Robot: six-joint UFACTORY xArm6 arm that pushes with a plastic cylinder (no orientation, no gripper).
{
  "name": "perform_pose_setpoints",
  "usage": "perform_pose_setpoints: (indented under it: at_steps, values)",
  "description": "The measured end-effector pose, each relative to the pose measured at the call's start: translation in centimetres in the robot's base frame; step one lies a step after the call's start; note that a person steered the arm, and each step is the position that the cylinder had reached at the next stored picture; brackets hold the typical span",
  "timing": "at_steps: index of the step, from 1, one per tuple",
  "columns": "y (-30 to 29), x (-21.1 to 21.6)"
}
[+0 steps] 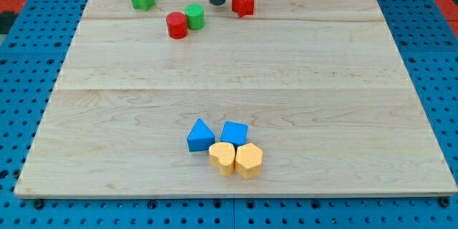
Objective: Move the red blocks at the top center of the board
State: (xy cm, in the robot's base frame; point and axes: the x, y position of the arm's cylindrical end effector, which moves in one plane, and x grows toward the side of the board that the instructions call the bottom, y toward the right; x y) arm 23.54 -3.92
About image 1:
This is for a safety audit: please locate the green cylinder block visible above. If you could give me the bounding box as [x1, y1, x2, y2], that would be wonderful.
[185, 4, 205, 30]

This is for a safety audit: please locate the red star block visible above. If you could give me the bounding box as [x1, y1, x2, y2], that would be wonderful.
[232, 0, 255, 17]

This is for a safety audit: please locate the blue triangle block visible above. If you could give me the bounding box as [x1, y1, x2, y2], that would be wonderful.
[187, 119, 215, 152]

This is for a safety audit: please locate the blue cube block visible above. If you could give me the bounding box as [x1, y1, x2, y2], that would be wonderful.
[220, 121, 248, 147]

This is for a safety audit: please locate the red cylinder block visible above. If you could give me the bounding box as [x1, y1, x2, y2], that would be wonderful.
[166, 12, 187, 39]

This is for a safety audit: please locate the yellow heart block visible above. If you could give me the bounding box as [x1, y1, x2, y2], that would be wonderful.
[208, 142, 235, 176]

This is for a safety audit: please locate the yellow hexagon block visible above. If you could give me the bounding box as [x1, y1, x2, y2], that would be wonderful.
[235, 143, 263, 179]

